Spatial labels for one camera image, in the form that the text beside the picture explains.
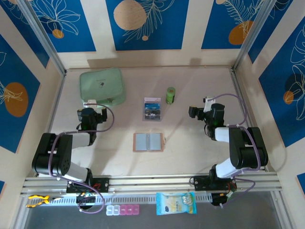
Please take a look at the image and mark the aluminium frame rail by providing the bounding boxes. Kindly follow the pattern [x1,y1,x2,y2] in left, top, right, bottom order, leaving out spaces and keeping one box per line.
[20,172,283,198]

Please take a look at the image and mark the pink leather card holder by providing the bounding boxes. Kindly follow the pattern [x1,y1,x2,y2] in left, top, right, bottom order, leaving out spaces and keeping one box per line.
[132,132,167,152]

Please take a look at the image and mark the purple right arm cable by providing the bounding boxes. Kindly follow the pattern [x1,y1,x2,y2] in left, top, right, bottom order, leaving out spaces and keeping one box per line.
[203,93,261,208]

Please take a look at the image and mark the black cable junction box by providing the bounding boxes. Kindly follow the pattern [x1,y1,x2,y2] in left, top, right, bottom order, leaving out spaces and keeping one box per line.
[76,193,96,210]
[211,192,233,208]

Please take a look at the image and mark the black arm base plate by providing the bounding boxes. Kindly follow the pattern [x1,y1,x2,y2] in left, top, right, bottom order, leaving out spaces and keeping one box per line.
[66,177,111,194]
[193,175,238,191]

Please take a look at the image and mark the white and pink pill organizer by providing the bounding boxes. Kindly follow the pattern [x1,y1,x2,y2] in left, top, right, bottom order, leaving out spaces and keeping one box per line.
[106,204,141,217]

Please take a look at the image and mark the blue wet wipes pack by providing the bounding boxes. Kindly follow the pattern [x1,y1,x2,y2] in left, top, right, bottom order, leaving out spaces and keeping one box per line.
[156,192,198,215]

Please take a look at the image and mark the yellow handled pliers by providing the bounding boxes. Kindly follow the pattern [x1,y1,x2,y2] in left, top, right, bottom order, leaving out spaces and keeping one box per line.
[26,194,64,208]

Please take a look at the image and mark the aluminium table side rail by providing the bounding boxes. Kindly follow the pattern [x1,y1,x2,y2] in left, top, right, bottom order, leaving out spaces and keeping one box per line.
[230,69,267,172]
[35,71,67,178]

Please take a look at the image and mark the grey slotted cable duct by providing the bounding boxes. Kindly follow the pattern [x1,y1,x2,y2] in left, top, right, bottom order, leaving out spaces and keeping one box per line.
[26,193,213,207]

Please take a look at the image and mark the aluminium frame post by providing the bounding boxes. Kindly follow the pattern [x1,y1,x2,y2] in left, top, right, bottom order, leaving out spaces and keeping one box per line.
[232,0,284,72]
[18,0,67,76]

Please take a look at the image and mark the green cylindrical bottle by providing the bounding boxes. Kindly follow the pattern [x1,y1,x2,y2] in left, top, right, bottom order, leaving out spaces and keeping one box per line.
[166,87,176,104]

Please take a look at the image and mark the mint green zip pouch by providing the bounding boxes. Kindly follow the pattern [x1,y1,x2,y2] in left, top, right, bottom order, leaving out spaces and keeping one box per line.
[79,67,126,108]

